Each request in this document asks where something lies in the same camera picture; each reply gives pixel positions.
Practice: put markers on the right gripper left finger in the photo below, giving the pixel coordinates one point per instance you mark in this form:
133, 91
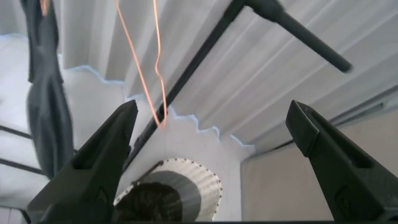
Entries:
93, 174

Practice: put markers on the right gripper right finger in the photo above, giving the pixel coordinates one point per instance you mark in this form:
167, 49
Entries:
348, 174

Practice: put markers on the dark grey long-sleeved shirt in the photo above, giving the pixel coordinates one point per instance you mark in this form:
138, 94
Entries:
46, 109

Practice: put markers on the pink clothes hanger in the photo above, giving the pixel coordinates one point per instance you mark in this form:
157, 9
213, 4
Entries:
137, 62
44, 6

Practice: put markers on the white laundry basket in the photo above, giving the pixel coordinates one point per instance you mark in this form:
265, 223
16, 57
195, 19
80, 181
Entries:
199, 180

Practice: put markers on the black clothes rack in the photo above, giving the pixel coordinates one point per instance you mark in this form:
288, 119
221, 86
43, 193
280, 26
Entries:
298, 29

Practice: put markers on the white curtain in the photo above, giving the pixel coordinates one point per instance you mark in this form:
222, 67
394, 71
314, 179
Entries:
248, 77

